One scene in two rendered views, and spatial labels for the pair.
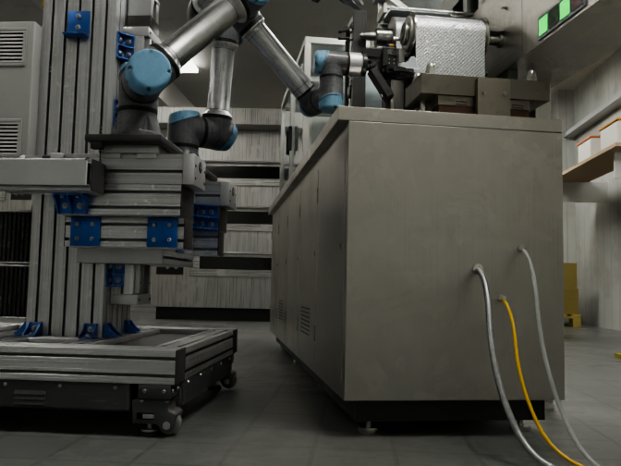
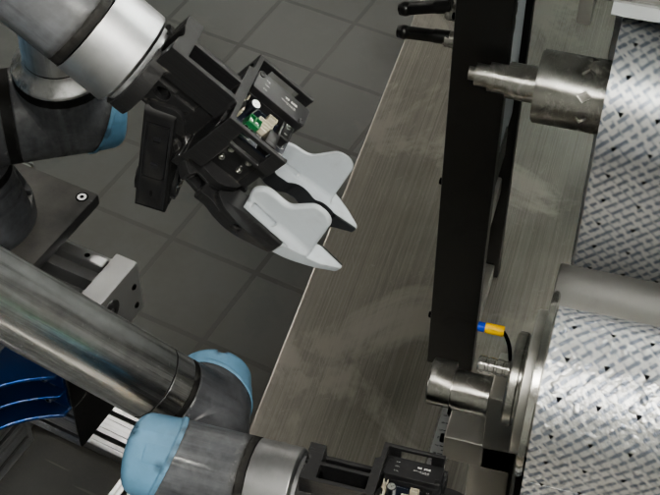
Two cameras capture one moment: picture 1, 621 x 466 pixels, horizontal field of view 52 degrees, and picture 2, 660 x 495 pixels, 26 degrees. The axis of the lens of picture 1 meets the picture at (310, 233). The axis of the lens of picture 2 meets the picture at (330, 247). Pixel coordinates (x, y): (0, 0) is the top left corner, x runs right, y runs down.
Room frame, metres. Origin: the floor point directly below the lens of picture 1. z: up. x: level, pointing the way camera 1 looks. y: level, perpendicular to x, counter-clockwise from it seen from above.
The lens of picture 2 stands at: (1.40, -0.45, 2.14)
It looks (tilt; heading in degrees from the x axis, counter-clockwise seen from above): 47 degrees down; 24
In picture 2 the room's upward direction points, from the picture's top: straight up
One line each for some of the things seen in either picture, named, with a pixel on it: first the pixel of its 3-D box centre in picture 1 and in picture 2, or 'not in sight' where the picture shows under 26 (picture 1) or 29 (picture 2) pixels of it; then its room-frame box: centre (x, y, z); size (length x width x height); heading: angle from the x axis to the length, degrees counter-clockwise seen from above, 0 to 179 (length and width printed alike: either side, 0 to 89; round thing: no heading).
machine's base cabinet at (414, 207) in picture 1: (359, 280); not in sight; (3.03, -0.23, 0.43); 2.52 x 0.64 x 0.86; 8
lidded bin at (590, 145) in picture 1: (600, 152); not in sight; (5.98, -2.73, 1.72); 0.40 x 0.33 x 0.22; 176
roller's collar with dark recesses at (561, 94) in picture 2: (383, 37); (572, 91); (2.33, -0.26, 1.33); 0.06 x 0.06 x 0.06; 8
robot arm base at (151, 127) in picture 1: (137, 126); not in sight; (1.89, 0.53, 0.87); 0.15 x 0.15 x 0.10
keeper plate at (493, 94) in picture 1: (493, 97); not in sight; (1.84, -0.53, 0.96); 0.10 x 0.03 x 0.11; 98
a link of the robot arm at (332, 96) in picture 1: (328, 95); not in sight; (2.01, -0.05, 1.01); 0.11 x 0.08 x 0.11; 23
